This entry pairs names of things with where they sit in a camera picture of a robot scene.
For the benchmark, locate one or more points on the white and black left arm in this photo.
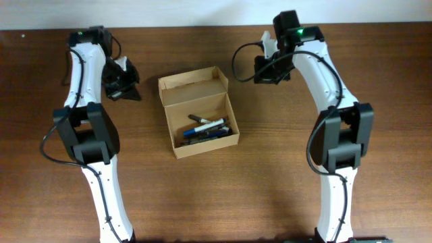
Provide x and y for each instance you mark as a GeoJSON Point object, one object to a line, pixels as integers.
{"type": "Point", "coordinates": [86, 130]}

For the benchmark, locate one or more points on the blue ballpoint pen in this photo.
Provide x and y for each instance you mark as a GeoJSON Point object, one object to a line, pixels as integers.
{"type": "Point", "coordinates": [210, 134]}

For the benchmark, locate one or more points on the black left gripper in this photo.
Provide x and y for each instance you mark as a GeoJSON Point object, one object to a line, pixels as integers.
{"type": "Point", "coordinates": [129, 90]}

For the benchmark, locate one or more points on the black cap whiteboard marker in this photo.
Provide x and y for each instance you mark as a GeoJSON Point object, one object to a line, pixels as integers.
{"type": "Point", "coordinates": [199, 119]}

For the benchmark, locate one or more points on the blue cap whiteboard marker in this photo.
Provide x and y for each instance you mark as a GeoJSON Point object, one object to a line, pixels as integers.
{"type": "Point", "coordinates": [201, 128]}

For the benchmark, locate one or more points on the black ballpoint pen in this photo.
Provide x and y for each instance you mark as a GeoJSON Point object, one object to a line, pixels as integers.
{"type": "Point", "coordinates": [196, 141]}

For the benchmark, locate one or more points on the grey permanent marker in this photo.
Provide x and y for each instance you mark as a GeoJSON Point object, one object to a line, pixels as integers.
{"type": "Point", "coordinates": [217, 128]}

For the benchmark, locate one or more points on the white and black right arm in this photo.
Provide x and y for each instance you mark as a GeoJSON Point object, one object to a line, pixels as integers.
{"type": "Point", "coordinates": [341, 133]}

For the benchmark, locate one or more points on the brown cardboard box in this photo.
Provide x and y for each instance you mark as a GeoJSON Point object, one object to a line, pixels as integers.
{"type": "Point", "coordinates": [203, 93]}

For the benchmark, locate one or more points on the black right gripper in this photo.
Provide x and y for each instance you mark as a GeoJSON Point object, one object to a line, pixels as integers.
{"type": "Point", "coordinates": [262, 75]}

